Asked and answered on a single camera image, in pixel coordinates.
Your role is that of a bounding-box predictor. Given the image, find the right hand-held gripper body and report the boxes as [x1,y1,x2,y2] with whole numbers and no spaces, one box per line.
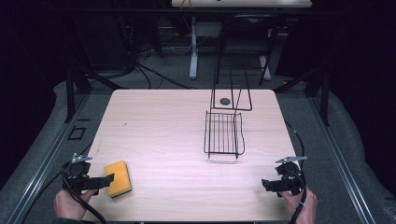
[275,156,308,196]

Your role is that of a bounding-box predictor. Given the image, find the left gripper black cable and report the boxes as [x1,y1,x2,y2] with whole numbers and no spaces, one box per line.
[61,160,108,224]

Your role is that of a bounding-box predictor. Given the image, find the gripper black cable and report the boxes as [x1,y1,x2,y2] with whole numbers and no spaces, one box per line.
[284,121,309,224]
[61,160,108,224]

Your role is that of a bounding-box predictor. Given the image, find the person's right hand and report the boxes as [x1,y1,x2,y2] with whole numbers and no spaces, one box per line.
[277,186,319,224]

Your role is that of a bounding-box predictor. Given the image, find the black floor cables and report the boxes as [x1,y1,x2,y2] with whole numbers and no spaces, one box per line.
[116,15,197,91]

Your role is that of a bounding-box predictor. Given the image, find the yellow sponge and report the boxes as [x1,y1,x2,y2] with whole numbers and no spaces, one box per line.
[104,160,133,199]

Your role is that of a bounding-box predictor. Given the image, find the white table with legs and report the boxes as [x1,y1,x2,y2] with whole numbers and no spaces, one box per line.
[171,0,313,80]

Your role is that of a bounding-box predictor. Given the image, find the black metal frame stand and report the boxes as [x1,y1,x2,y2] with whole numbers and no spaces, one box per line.
[64,66,129,124]
[273,65,332,127]

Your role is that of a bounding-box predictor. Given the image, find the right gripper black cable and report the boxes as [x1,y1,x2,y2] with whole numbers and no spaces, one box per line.
[284,121,309,224]

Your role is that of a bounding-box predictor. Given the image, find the person's left hand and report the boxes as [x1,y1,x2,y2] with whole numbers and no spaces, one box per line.
[53,189,98,222]

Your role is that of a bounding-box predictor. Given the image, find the black wire rack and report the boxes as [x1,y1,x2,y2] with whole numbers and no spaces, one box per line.
[203,69,253,161]

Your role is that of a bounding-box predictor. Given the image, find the black chair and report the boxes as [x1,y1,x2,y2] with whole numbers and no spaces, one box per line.
[215,13,278,86]

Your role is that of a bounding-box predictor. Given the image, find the aluminium floor rail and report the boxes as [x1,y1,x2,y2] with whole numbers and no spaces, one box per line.
[307,95,378,224]
[5,92,92,224]

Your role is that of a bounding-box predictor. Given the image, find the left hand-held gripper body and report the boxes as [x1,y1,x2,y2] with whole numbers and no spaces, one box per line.
[61,152,93,191]

